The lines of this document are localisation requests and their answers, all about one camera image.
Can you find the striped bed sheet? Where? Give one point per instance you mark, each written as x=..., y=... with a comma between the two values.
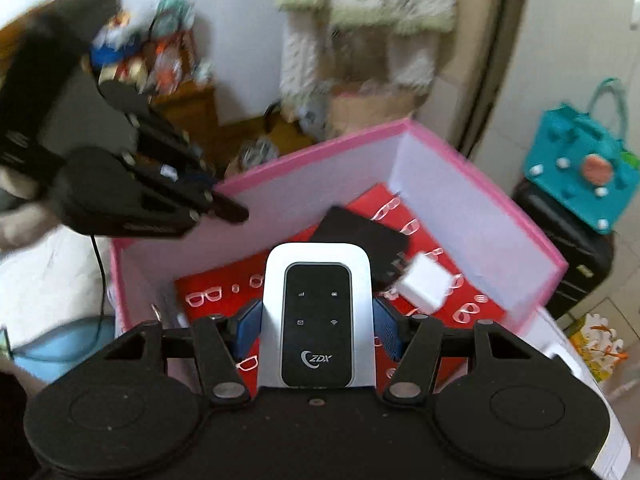
x=45, y=290

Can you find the black suitcase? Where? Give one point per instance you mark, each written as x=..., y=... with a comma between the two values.
x=575, y=270

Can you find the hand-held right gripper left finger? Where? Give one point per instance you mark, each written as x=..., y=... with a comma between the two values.
x=247, y=331

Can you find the wooden headboard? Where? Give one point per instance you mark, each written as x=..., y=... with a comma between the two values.
x=30, y=20

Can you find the fluffy white hanging garment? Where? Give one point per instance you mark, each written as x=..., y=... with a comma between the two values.
x=350, y=10

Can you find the teal felt tote bag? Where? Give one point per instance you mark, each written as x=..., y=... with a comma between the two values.
x=570, y=160

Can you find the grey slipper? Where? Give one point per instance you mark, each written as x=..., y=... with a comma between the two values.
x=255, y=154

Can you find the white charger adapter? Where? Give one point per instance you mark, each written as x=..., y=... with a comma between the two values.
x=417, y=282

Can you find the yellow white printed bag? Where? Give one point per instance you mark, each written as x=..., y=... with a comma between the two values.
x=597, y=345

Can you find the pale wardrobe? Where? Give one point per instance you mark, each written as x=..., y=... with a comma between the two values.
x=575, y=35

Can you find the black battery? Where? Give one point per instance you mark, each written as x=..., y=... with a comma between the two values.
x=360, y=240

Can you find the wooden nightstand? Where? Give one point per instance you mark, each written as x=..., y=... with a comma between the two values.
x=192, y=110

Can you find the light blue cloth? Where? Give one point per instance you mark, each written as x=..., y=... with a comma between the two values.
x=55, y=345

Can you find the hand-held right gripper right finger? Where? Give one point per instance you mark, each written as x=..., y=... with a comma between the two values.
x=386, y=330

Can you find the pink cardboard box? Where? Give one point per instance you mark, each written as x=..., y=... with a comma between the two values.
x=450, y=200

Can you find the white pocket wifi router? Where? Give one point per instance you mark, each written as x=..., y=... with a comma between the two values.
x=317, y=310

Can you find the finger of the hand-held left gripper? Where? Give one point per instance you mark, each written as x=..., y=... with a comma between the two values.
x=170, y=140
x=200, y=205

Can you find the clutter of small toys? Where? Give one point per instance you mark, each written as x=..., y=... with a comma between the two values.
x=150, y=55

